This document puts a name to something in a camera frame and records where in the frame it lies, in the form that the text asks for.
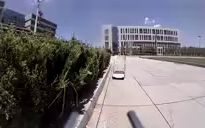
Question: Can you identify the pale concrete slab pavement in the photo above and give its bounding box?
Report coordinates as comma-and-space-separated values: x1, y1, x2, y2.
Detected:
85, 55, 205, 128

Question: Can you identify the robot's own part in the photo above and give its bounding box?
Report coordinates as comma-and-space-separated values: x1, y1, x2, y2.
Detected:
126, 110, 145, 128

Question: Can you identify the row of trees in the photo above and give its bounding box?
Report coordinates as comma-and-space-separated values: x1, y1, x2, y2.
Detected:
165, 45, 205, 58

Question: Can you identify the white multi-storey building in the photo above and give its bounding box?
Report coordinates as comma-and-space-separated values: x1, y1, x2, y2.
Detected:
101, 23, 182, 56

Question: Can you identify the green hedge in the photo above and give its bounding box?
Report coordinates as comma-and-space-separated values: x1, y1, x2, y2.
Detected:
0, 23, 112, 128

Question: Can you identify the grey concrete kerb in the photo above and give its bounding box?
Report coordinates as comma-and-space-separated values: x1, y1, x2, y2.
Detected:
63, 57, 115, 128

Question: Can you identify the street lamp pole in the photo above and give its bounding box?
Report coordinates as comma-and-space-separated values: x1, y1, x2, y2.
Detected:
197, 35, 203, 49

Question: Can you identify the glass office building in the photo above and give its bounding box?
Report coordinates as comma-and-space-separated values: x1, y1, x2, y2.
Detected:
0, 0, 58, 37

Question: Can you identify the small white delivery robot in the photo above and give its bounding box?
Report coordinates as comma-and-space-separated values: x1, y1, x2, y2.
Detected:
111, 69, 126, 81

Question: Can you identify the grass lawn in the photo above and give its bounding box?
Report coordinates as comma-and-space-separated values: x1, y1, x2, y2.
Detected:
140, 55, 205, 70

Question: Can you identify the tall white pole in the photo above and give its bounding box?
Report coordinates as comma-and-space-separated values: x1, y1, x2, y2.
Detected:
33, 0, 44, 35

